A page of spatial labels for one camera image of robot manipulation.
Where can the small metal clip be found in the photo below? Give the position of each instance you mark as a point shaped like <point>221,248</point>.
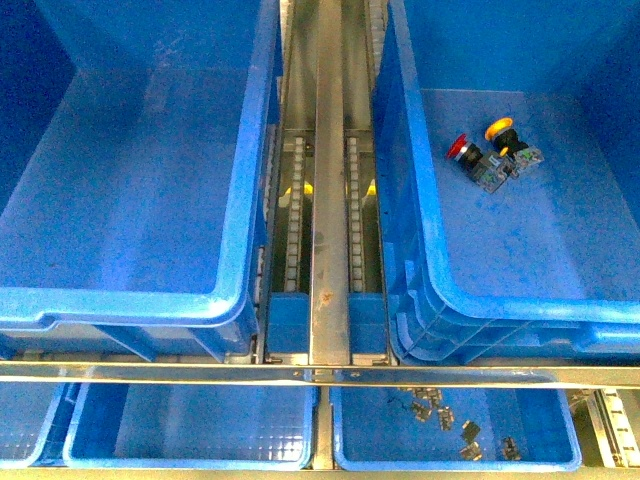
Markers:
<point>471,452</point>
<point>422,411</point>
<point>470,431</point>
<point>510,449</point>
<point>446,418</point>

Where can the blue plastic bin centre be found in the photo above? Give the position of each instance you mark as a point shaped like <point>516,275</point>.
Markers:
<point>133,142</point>

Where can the lower blue bin middle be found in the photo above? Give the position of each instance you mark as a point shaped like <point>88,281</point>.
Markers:
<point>224,427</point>

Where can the metal roller rack frame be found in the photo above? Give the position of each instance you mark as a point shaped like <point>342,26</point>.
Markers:
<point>319,289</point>

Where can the yellow push button switch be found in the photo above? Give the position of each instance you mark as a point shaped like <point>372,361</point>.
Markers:
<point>520,155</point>

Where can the lower blue bin right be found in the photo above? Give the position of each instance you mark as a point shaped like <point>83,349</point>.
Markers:
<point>375,430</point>

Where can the blue plastic bin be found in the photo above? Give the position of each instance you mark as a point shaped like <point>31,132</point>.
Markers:
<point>133,142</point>
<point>547,266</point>

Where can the lower blue bin left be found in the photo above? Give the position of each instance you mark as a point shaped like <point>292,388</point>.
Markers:
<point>33,424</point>

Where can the red push button switch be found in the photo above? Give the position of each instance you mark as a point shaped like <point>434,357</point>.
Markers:
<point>489,170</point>

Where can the blue plastic bin right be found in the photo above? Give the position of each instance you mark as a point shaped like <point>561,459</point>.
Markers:
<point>547,266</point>

